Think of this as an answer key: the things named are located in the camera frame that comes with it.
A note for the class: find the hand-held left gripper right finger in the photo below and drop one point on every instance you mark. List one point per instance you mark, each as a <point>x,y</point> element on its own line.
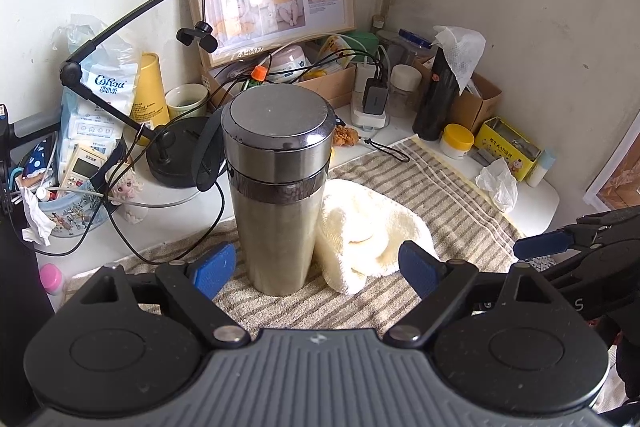
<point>420,272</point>

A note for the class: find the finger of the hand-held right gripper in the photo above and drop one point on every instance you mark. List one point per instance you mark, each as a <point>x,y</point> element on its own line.
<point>542,243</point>

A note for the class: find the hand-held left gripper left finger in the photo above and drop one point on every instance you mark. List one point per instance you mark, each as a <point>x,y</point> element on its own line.
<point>214,269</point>

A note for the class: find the stainless steel thermos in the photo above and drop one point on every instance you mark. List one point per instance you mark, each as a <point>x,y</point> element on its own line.
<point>275,207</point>

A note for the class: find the cream fluffy cloth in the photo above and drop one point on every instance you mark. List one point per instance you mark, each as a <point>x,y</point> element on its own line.
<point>350,217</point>

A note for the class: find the green container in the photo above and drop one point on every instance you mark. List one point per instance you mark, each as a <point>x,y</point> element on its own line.
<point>364,42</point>

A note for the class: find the crumpled clear wrapper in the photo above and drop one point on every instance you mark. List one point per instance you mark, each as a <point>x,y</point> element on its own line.
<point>500,187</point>

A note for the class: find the striped beige towel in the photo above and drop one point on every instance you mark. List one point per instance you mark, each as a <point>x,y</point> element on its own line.
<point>450,207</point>

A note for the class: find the small white tube bottle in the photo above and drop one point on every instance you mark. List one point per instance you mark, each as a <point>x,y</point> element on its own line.
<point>540,169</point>

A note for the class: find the yellow tin box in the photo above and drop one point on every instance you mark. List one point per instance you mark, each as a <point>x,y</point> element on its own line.
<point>505,157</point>

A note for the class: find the white framed painting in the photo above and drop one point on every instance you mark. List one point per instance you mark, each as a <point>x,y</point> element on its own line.
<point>620,177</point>

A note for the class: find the small doll figurine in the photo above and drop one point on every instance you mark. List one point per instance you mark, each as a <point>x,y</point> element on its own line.
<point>127,187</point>

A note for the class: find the white jar yellow lid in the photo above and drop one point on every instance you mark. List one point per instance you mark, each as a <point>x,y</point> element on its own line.
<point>456,142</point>

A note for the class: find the brown cardboard box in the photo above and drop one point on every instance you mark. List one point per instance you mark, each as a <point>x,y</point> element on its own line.
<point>480,107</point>

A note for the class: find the printed round tin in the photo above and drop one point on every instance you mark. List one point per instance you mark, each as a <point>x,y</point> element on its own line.
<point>70,218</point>

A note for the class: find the brown lumpy object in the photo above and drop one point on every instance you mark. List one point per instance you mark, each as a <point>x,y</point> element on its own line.
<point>345,136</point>

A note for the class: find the white power strip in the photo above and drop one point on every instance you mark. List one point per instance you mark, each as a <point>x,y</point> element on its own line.
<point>367,122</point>

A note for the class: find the green ceramic cup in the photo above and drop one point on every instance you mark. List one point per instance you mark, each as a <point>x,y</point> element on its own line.
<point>187,108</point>

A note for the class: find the pink capped bottle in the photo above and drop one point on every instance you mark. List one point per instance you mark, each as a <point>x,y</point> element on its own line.
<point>50,279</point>

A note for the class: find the white remote control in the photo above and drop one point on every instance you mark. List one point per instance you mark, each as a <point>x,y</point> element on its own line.
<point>85,167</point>

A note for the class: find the black tall bottle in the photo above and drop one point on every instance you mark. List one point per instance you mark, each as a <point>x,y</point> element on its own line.
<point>435,107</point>

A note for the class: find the black charger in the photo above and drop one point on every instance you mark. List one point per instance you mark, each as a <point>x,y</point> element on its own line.
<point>374,99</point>

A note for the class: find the clear jar white lid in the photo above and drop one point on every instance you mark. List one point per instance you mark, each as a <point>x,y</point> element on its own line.
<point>404,92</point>

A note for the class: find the crumpled white tissue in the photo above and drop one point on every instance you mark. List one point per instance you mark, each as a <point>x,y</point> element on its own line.
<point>35,217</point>

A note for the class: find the yellow cylinder canister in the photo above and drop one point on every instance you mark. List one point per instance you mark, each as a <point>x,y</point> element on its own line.
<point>150,92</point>

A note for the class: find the orange capped green bottle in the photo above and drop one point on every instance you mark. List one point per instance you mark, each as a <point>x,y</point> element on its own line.
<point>257,74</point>

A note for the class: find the white power adapter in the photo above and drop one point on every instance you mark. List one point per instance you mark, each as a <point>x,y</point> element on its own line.
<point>362,76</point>

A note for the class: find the white wet wipe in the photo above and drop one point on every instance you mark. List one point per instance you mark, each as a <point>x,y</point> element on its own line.
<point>462,52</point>

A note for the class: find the polka dot cloth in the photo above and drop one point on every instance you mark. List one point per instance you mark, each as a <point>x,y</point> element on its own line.
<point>37,159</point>

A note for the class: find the open cardboard box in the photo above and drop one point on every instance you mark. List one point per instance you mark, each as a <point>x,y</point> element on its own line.
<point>325,87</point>

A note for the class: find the clear plastic bag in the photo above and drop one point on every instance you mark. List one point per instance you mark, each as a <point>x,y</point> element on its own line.
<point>107,82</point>

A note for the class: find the white round jar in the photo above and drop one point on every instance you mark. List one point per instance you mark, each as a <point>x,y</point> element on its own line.
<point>287,59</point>

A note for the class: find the clear box blue lid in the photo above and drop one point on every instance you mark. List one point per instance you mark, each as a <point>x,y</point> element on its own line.
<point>415,38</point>

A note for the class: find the yellow snack packet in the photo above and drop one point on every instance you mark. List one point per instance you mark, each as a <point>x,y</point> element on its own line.
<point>334,48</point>

